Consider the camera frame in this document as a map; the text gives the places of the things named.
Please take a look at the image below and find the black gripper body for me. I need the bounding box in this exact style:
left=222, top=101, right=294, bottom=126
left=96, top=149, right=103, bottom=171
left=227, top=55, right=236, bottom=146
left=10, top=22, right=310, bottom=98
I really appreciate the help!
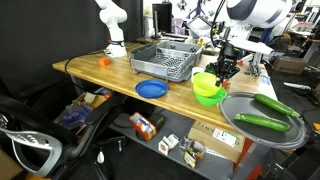
left=218, top=39, right=242, bottom=68

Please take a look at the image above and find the yellow plastic bowl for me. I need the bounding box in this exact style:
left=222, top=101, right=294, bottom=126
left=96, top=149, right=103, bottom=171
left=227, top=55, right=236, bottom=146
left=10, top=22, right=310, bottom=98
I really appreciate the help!
left=192, top=71, right=223, bottom=98

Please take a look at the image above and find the green plastic bowl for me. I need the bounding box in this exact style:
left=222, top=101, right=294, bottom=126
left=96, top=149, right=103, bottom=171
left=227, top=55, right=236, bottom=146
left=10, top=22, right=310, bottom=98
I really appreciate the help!
left=194, top=87, right=228, bottom=108

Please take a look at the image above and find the white cup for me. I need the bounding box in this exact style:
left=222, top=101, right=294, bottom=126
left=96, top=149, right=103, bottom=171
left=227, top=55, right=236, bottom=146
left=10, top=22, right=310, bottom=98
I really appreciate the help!
left=191, top=66, right=205, bottom=81

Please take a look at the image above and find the gray round tray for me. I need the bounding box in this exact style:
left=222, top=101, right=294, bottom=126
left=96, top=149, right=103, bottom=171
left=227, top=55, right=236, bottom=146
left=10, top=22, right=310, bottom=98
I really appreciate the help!
left=218, top=92, right=310, bottom=150

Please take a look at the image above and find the green zucchini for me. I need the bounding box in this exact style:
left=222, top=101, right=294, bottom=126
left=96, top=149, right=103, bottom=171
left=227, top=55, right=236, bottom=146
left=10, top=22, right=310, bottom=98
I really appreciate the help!
left=233, top=112, right=292, bottom=133
left=253, top=93, right=301, bottom=119

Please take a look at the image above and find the flat cardboard box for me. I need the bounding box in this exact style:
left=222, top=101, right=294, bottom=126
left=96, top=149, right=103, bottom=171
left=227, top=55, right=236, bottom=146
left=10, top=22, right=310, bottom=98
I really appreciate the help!
left=272, top=55, right=307, bottom=75

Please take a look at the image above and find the blue plastic plate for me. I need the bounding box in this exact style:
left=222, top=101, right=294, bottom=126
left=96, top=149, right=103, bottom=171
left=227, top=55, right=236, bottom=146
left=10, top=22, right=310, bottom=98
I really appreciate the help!
left=134, top=79, right=170, bottom=100

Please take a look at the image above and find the brown cardboard box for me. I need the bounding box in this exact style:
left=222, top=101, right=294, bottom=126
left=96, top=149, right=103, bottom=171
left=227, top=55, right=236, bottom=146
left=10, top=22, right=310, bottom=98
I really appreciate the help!
left=187, top=120, right=247, bottom=164

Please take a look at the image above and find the gray lower shelf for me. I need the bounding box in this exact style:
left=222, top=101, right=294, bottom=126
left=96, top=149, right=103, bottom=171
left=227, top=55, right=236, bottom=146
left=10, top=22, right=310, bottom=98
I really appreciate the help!
left=109, top=109, right=236, bottom=180

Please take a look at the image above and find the gray dish rack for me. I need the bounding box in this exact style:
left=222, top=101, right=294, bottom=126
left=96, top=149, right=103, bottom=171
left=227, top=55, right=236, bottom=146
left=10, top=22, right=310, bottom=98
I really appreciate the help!
left=129, top=40, right=205, bottom=84

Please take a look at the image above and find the black flat pouch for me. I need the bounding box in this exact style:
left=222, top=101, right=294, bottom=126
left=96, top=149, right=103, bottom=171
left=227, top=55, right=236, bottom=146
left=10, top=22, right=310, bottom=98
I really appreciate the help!
left=148, top=113, right=168, bottom=132

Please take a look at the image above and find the black computer monitor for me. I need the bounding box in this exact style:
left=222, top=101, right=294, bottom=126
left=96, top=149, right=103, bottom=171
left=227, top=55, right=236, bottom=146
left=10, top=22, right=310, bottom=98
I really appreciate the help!
left=151, top=2, right=174, bottom=34

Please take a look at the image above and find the clear glass jar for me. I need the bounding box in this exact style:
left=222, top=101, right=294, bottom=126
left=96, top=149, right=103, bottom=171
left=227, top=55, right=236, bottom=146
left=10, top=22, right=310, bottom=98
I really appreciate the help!
left=179, top=134, right=193, bottom=153

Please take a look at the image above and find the small white box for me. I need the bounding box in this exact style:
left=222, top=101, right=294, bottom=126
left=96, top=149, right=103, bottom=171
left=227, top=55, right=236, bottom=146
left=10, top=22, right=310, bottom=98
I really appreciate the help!
left=158, top=133, right=180, bottom=156

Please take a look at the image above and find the colourful snack packet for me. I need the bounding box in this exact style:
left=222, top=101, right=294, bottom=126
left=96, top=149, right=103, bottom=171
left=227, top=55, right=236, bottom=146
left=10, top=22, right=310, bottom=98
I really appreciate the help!
left=183, top=141, right=206, bottom=170

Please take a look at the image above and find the orange carton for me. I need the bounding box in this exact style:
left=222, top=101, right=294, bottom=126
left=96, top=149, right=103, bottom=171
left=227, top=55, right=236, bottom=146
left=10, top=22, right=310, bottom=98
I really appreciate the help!
left=128, top=111, right=158, bottom=142

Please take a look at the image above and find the orange block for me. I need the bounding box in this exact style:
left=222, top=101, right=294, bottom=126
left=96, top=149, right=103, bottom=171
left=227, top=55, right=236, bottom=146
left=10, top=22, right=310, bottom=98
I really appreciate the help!
left=98, top=56, right=111, bottom=67

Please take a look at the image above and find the box with plastic bag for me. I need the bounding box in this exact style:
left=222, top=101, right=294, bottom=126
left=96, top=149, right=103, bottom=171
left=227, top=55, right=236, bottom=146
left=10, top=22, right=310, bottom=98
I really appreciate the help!
left=54, top=87, right=114, bottom=133

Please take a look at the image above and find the black backdrop curtain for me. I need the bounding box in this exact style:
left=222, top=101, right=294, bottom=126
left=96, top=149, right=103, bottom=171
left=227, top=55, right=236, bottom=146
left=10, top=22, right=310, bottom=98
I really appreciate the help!
left=0, top=0, right=144, bottom=101

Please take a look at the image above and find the black office chair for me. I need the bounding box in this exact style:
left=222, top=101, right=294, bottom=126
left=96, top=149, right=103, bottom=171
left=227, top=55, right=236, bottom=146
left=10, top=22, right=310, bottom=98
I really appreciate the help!
left=0, top=92, right=129, bottom=178

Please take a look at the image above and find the blue post stand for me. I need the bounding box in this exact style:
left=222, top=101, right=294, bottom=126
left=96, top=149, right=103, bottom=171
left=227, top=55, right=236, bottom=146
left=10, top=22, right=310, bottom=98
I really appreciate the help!
left=248, top=28, right=279, bottom=78

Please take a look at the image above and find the black table cable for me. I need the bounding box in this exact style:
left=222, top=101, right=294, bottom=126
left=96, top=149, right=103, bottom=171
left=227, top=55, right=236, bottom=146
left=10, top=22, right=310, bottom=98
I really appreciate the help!
left=63, top=49, right=108, bottom=96

